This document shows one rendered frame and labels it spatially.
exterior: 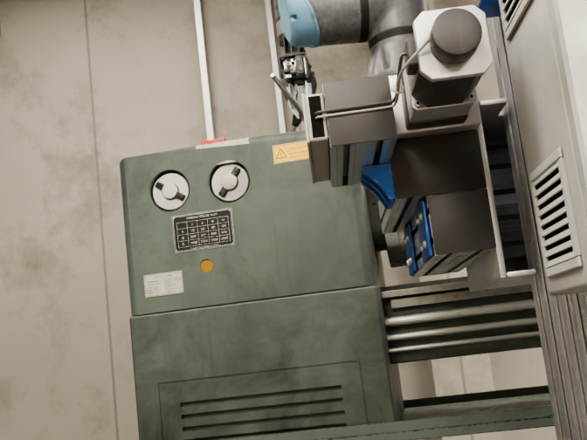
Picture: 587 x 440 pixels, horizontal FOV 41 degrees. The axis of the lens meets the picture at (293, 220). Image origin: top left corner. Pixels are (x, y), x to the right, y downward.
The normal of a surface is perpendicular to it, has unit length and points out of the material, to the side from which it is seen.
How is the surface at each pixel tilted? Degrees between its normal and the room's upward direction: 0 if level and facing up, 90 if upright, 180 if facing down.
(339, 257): 90
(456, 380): 90
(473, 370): 90
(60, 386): 90
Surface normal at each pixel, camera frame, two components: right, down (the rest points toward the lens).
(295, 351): -0.18, -0.14
